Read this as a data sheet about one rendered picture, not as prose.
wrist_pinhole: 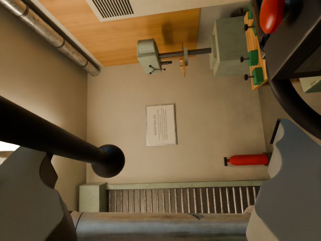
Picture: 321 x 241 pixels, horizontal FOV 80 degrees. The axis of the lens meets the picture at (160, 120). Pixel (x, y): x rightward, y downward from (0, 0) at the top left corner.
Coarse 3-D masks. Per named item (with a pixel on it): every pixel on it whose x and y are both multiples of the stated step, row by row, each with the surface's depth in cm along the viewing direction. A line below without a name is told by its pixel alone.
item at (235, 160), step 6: (234, 156) 264; (240, 156) 262; (246, 156) 261; (252, 156) 259; (258, 156) 258; (264, 156) 257; (270, 156) 253; (234, 162) 261; (240, 162) 259; (246, 162) 258; (252, 162) 257; (258, 162) 257; (264, 162) 256
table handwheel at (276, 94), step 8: (272, 80) 30; (280, 80) 30; (288, 80) 29; (272, 88) 31; (280, 88) 29; (288, 88) 29; (280, 96) 29; (288, 96) 29; (296, 96) 28; (280, 104) 30; (288, 104) 29; (296, 104) 28; (304, 104) 28; (288, 112) 29; (296, 112) 28; (304, 112) 28; (312, 112) 27; (296, 120) 29; (304, 120) 28; (312, 120) 27; (320, 120) 27; (304, 128) 28; (312, 128) 27; (320, 128) 27; (320, 136) 27
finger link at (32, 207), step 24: (0, 168) 8; (24, 168) 8; (48, 168) 9; (0, 192) 7; (24, 192) 7; (48, 192) 7; (0, 216) 6; (24, 216) 6; (48, 216) 6; (0, 240) 6; (24, 240) 6; (48, 240) 6; (72, 240) 7
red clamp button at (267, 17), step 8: (264, 0) 15; (272, 0) 14; (280, 0) 14; (264, 8) 15; (272, 8) 14; (280, 8) 14; (264, 16) 15; (272, 16) 14; (280, 16) 14; (264, 24) 15; (272, 24) 14; (264, 32) 16; (272, 32) 15
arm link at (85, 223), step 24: (72, 216) 41; (96, 216) 42; (120, 216) 43; (144, 216) 44; (168, 216) 44; (192, 216) 45; (216, 216) 46; (240, 216) 46; (96, 240) 38; (120, 240) 39; (144, 240) 39; (168, 240) 40; (192, 240) 40; (216, 240) 41; (240, 240) 42
